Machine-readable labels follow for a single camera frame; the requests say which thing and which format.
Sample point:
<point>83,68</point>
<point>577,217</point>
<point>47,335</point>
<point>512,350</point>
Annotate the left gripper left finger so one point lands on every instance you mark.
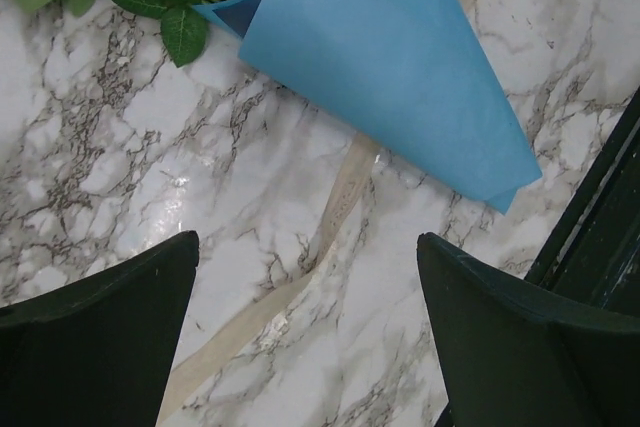
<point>99,351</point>

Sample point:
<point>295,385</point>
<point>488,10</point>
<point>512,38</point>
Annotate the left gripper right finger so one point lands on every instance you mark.
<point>514,354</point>

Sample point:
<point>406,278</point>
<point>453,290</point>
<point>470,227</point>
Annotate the blue wrapping paper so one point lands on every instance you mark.
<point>410,74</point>

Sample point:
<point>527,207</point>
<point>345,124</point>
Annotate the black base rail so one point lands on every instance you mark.
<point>592,255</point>

